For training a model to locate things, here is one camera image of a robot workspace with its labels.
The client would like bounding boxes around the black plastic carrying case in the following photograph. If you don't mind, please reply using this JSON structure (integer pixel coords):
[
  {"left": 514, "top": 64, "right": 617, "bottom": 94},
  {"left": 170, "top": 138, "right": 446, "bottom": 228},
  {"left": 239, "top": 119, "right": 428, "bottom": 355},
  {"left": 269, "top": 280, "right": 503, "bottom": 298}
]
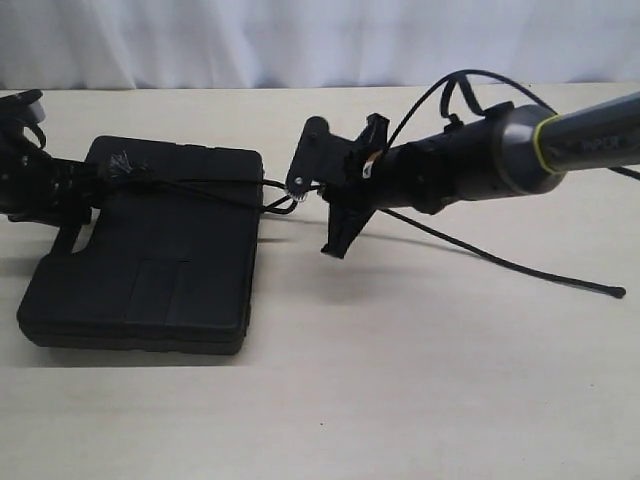
[{"left": 17, "top": 136, "right": 264, "bottom": 355}]

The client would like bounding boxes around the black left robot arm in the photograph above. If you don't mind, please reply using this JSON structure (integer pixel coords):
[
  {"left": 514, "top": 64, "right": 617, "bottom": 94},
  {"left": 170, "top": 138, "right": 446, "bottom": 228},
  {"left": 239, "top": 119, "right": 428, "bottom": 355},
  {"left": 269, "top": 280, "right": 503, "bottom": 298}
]
[{"left": 1, "top": 89, "right": 114, "bottom": 254}]

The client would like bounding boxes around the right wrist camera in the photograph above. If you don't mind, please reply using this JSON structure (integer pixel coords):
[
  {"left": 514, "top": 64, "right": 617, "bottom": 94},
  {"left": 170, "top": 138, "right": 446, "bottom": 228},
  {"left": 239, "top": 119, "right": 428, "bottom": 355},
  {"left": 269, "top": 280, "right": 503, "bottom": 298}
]
[{"left": 285, "top": 116, "right": 356, "bottom": 201}]

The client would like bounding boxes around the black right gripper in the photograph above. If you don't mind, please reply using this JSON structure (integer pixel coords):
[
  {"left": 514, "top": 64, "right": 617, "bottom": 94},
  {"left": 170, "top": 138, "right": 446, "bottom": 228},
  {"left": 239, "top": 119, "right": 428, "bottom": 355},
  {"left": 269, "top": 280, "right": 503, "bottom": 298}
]
[{"left": 319, "top": 102, "right": 515, "bottom": 259}]

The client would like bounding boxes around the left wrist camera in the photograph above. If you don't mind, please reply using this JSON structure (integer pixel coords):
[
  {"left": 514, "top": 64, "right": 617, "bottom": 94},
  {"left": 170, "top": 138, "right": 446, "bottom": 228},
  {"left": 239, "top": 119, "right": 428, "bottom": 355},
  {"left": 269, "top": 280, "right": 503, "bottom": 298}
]
[{"left": 1, "top": 89, "right": 46, "bottom": 132}]

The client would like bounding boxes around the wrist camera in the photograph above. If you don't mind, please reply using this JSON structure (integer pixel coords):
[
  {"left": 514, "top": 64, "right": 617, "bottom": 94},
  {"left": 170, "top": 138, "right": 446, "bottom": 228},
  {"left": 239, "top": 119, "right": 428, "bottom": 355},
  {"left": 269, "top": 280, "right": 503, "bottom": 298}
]
[
  {"left": 1, "top": 89, "right": 46, "bottom": 132},
  {"left": 285, "top": 116, "right": 356, "bottom": 201}
]

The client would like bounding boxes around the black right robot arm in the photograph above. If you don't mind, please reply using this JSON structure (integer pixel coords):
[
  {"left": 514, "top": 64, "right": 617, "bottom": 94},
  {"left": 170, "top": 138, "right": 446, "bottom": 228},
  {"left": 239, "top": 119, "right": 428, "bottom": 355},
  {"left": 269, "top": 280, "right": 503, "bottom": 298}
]
[{"left": 317, "top": 94, "right": 639, "bottom": 258}]

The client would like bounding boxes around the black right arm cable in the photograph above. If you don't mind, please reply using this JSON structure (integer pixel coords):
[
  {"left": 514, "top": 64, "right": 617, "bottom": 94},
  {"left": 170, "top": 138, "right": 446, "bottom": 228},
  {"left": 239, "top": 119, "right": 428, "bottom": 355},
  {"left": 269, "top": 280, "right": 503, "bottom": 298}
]
[{"left": 387, "top": 68, "right": 559, "bottom": 151}]

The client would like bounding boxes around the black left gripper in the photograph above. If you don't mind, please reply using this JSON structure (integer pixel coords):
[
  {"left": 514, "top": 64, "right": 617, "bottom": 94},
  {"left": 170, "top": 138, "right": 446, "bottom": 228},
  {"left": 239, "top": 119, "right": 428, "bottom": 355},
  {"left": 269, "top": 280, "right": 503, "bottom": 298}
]
[{"left": 1, "top": 127, "right": 109, "bottom": 255}]

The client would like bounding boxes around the black braided rope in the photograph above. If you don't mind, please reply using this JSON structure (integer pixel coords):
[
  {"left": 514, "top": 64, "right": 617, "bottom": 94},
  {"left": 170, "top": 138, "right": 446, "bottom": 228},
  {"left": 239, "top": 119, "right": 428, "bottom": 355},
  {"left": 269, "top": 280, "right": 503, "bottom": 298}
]
[{"left": 82, "top": 151, "right": 627, "bottom": 301}]

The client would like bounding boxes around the white backdrop curtain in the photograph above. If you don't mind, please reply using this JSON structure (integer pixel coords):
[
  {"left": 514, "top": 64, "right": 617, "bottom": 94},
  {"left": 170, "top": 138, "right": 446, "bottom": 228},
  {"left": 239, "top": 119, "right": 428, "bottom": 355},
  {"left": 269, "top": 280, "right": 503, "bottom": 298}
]
[{"left": 1, "top": 1, "right": 639, "bottom": 89}]

